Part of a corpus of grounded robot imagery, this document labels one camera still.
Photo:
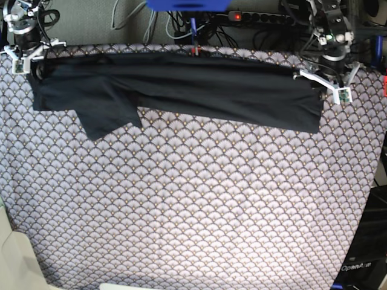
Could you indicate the cream plastic bin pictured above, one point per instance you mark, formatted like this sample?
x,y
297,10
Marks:
x,y
19,266

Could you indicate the black OpenArm box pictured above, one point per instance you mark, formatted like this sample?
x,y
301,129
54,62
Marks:
x,y
365,264

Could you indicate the black power strip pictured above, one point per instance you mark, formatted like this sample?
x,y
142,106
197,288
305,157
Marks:
x,y
262,18

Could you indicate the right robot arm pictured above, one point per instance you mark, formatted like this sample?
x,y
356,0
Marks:
x,y
28,21

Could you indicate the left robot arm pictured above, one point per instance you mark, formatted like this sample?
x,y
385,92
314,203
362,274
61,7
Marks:
x,y
327,49

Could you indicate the red and black clamp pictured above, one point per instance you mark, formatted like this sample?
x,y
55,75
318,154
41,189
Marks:
x,y
196,50

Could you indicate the fan-patterned tablecloth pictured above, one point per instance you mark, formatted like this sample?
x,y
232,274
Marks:
x,y
189,202

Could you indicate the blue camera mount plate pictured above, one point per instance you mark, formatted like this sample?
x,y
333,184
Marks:
x,y
188,5

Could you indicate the blue clamp at right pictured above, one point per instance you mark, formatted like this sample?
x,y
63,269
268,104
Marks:
x,y
376,51

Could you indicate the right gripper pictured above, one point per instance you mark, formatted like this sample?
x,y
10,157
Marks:
x,y
29,41

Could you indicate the dark grey T-shirt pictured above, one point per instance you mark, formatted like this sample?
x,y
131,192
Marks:
x,y
105,90

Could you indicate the red clamp right edge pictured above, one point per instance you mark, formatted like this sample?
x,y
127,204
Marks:
x,y
385,85

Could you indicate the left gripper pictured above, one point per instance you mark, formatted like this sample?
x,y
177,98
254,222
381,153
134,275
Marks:
x,y
332,64

